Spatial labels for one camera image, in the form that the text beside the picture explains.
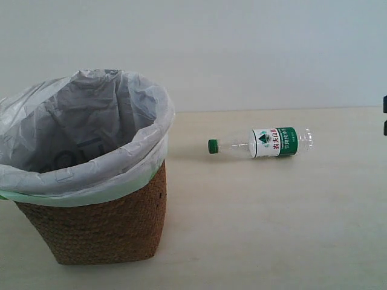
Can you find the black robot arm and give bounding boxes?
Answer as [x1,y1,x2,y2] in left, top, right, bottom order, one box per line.
[383,95,387,136]

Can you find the white plastic bin liner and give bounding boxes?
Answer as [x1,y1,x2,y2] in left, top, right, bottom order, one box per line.
[1,69,175,207]

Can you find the clear bottle green cap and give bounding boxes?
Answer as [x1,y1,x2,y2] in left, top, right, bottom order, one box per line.
[207,127,313,159]

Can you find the woven brown wicker basket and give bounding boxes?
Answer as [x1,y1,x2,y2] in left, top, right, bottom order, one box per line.
[16,164,167,265]

